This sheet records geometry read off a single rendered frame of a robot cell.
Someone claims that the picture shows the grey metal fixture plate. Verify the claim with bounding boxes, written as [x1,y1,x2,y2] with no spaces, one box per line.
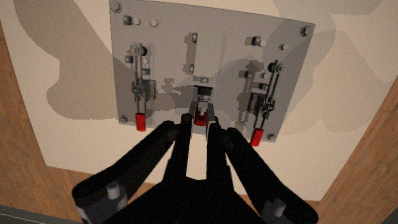
[109,0,316,143]

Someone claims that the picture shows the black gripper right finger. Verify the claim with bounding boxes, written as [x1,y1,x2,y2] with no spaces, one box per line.
[206,103,319,224]

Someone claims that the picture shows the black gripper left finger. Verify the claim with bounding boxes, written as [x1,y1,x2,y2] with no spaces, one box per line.
[71,101,196,224]

